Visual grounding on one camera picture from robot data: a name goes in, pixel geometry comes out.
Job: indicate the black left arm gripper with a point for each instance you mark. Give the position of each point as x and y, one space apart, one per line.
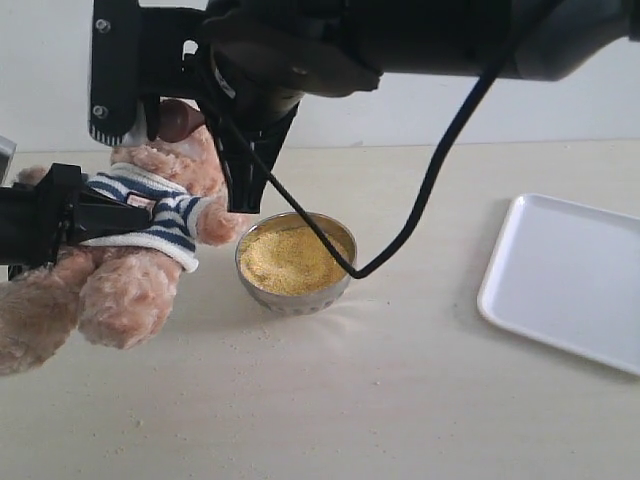
37 220

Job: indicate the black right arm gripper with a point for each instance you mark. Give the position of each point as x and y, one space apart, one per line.
254 60

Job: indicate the beige teddy bear striped sweater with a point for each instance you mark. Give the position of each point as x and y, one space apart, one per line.
119 290

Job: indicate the dark red wooden spoon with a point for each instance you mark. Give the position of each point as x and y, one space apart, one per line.
178 120

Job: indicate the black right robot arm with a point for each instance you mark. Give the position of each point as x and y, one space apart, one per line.
521 40

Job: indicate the yellow millet grains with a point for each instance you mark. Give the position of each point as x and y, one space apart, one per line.
291 262

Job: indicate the steel bowl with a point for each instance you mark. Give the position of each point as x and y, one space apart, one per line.
286 305

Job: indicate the white rectangular plastic tray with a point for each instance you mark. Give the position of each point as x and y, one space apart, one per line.
566 275

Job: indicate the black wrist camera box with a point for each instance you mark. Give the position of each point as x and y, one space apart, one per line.
116 116

